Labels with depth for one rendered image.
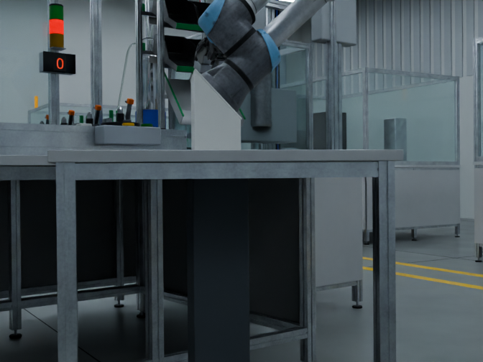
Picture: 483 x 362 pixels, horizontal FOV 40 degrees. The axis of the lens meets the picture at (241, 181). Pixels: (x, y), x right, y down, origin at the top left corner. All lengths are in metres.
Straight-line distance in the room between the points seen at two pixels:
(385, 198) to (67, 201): 0.81
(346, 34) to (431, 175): 4.49
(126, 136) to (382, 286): 0.95
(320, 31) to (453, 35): 8.94
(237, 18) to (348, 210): 2.17
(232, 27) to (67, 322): 0.92
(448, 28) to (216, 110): 11.12
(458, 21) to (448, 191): 4.84
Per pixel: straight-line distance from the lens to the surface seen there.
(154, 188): 2.25
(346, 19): 4.10
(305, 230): 2.69
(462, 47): 12.58
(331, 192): 3.82
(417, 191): 8.18
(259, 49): 1.94
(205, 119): 1.86
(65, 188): 1.66
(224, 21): 1.93
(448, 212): 8.57
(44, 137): 2.16
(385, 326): 1.84
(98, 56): 3.68
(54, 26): 2.53
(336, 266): 3.88
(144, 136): 2.23
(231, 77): 1.92
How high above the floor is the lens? 0.79
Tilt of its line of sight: level
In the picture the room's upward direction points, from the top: 1 degrees counter-clockwise
